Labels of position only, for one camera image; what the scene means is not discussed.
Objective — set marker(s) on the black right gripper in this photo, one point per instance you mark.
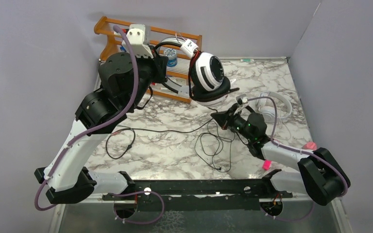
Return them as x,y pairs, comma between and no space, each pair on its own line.
225,118

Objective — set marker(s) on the white black gaming headset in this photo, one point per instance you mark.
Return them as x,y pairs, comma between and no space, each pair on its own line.
206,82

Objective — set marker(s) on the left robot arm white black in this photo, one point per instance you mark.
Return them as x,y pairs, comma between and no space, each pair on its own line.
123,84

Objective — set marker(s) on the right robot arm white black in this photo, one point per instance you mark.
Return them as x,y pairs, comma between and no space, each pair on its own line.
316,172

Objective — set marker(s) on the wooden orange shelf rack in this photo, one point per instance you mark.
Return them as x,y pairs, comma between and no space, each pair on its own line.
176,68

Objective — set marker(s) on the blue lidded jar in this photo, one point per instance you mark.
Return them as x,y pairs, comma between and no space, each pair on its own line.
172,56

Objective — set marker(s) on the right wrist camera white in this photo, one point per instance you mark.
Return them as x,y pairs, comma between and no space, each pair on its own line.
242,100

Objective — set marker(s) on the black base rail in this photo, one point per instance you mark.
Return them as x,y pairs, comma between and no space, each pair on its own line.
196,195

